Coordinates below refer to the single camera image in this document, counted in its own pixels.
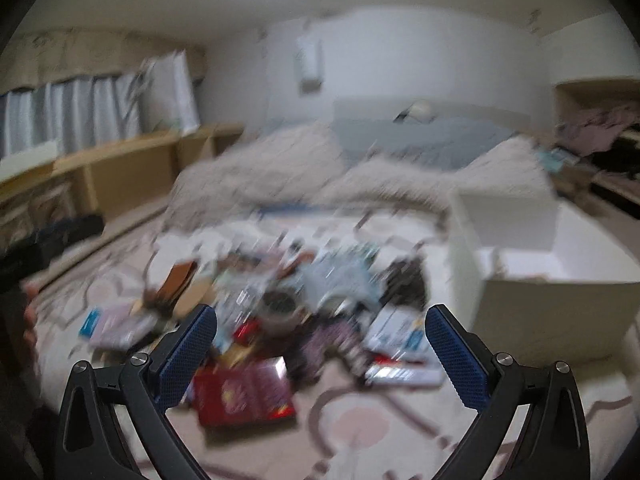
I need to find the red box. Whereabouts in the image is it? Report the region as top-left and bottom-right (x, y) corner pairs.
(192, 355), (297, 429)

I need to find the brown leather wallet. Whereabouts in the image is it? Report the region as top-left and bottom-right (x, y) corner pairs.
(156, 260), (199, 307)

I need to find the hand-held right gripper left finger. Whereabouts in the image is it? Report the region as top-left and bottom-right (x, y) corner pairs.
(54, 304), (218, 480)

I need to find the white tote bag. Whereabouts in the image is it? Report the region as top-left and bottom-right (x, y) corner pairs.
(141, 50), (202, 134)

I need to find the grey cup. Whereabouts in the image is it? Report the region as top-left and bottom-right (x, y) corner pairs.
(256, 289), (307, 335)

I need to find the black hair ties bundle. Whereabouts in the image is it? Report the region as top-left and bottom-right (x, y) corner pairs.
(384, 257), (429, 307)

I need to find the grey-blue curtain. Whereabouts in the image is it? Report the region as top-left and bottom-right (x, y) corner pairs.
(0, 74), (144, 160)

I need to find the grey pillow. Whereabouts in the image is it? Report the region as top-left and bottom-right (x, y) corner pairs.
(334, 116), (518, 170)

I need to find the purple crochet scrunchie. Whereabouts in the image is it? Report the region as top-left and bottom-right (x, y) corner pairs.
(294, 324), (372, 382)

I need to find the person's left hand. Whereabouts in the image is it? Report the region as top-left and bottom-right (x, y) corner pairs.
(21, 280), (42, 363)

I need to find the white headboard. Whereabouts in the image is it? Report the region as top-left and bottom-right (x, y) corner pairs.
(332, 96), (532, 133)

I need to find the pink clothes pile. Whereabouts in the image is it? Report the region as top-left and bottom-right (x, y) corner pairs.
(557, 105), (640, 157)

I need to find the wooden shelf unit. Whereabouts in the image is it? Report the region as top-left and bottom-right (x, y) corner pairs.
(0, 124), (246, 242)

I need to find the white sun visor cap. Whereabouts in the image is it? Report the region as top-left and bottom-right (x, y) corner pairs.
(394, 101), (434, 124)

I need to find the white hanging paper bag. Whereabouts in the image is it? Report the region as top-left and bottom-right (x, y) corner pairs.
(297, 35), (324, 87)

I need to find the white packet with blue print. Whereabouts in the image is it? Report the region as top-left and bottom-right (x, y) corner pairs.
(362, 305), (427, 357)

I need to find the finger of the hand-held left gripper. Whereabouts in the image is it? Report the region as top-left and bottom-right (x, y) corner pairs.
(36, 214), (105, 261)

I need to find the beige printed curtain valance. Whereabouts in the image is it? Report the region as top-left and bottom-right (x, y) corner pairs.
(0, 29), (207, 88)

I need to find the white cardboard box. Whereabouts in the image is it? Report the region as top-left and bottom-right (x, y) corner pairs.
(446, 186), (640, 367)

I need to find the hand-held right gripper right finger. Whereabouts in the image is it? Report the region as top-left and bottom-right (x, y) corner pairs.
(424, 304), (591, 480)

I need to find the blue-white plastic packet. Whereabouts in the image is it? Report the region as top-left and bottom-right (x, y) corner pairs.
(299, 249), (382, 312)

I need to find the blue face mask pack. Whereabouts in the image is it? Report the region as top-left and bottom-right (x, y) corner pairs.
(542, 150), (576, 173)

